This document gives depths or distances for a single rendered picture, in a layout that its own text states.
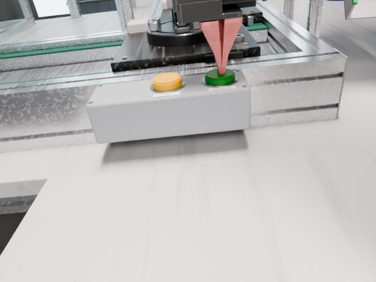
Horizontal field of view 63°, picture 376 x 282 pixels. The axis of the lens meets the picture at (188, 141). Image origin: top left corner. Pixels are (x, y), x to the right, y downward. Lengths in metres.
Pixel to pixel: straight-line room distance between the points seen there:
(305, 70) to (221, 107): 0.15
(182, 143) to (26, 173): 0.23
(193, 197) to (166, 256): 0.09
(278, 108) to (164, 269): 0.30
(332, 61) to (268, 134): 0.14
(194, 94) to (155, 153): 0.12
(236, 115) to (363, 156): 0.18
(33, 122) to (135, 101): 0.20
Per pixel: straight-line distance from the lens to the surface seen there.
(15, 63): 0.82
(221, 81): 0.40
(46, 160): 0.52
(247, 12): 0.78
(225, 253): 0.32
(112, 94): 0.42
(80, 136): 0.52
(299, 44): 0.56
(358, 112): 0.57
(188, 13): 0.36
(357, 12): 0.59
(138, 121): 0.41
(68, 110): 0.50
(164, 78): 0.41
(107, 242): 0.36
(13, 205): 0.56
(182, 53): 0.51
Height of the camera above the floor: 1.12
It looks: 32 degrees down
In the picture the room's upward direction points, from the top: 7 degrees counter-clockwise
